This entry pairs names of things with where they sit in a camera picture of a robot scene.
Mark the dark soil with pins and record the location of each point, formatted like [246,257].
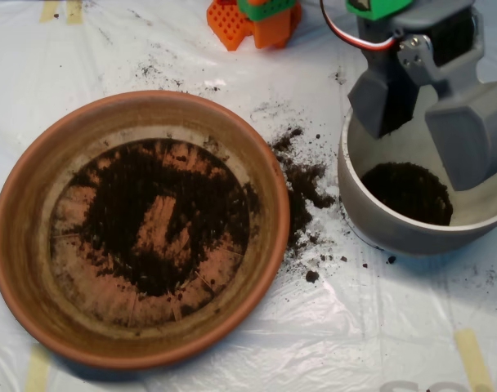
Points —
[109,196]
[408,196]

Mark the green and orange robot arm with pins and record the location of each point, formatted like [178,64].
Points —
[269,32]

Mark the white ceramic pot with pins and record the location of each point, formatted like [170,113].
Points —
[363,216]

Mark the spilled soil pile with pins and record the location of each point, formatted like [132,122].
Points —
[301,192]

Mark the dark brown debris chunk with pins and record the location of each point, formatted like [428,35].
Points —
[312,277]

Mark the terracotta plant saucer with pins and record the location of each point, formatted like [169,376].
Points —
[28,286]

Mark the beige masking tape strip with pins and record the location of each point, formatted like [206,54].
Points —
[473,359]
[436,9]
[48,10]
[38,371]
[74,11]

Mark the clear plastic cover sheet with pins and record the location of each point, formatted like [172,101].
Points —
[355,326]

